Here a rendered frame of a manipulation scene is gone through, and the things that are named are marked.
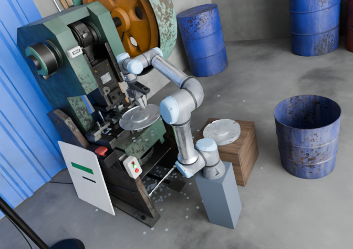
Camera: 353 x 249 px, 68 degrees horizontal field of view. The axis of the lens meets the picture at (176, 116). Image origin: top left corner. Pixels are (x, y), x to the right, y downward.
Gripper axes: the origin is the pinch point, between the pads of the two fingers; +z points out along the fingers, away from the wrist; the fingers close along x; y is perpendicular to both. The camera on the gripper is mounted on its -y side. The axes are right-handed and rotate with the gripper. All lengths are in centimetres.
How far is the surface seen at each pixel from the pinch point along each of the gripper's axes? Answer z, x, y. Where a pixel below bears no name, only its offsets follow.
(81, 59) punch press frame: -38.2, 13.2, 23.1
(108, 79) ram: -17.3, -0.8, 27.9
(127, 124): 9.0, 9.5, 11.8
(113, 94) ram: -7.7, 2.4, 25.0
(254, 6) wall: 29, -329, 81
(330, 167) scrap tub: 82, -67, -89
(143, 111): 8.4, -5.0, 10.6
